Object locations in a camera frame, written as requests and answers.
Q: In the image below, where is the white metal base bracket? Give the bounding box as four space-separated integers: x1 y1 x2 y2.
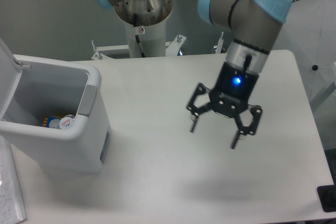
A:
91 32 227 60

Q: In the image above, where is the white open umbrella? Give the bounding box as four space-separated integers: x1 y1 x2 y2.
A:
275 0 335 110

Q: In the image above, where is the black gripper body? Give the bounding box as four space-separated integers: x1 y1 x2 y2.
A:
209 62 259 118

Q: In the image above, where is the clear plastic water bottle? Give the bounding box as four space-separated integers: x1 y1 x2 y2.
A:
47 114 75 130

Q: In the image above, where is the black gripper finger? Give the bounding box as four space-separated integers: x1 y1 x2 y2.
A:
230 104 264 150
186 82 212 133

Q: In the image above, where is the black device at table edge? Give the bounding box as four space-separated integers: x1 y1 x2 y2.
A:
317 185 335 212

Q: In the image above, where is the blue gold snack bag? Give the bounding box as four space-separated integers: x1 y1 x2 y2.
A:
42 115 62 129

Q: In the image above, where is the black cable on pedestal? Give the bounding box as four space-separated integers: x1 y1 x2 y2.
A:
132 13 146 58

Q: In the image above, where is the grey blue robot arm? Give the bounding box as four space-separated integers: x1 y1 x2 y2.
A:
95 0 292 147

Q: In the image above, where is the white plastic trash can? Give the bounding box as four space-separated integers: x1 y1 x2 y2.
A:
1 43 110 173

